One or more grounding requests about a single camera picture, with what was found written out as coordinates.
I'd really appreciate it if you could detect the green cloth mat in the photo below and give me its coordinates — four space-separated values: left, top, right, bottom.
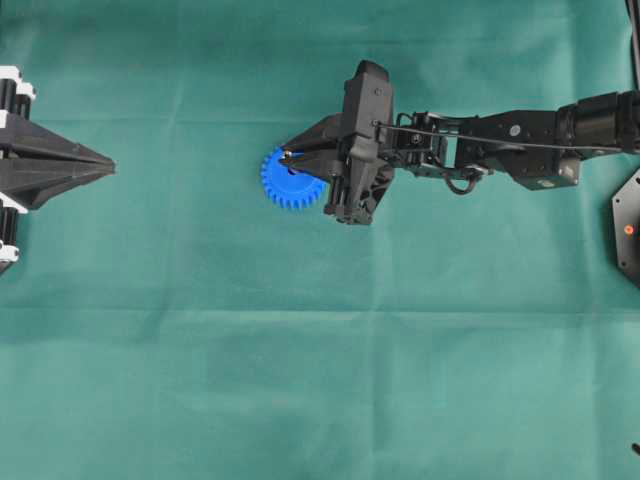
1 1 639 479

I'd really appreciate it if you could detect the right-arm black gripper body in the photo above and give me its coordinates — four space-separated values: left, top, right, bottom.
324 60 394 225

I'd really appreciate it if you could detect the black cable top right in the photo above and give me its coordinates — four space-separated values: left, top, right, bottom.
623 0 640 91

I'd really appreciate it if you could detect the left-arm black white gripper body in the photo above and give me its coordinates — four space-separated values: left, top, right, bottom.
0 64 38 274

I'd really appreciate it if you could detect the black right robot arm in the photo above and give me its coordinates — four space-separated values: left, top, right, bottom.
279 60 639 225

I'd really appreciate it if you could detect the blue plastic gear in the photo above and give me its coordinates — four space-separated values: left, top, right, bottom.
260 148 327 211

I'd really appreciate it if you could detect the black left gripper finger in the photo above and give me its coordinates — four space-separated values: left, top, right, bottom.
1 115 115 169
1 164 116 213

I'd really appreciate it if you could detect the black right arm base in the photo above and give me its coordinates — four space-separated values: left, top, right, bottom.
611 170 640 287

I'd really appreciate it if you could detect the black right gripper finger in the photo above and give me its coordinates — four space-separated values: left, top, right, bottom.
279 150 345 182
282 113 342 153

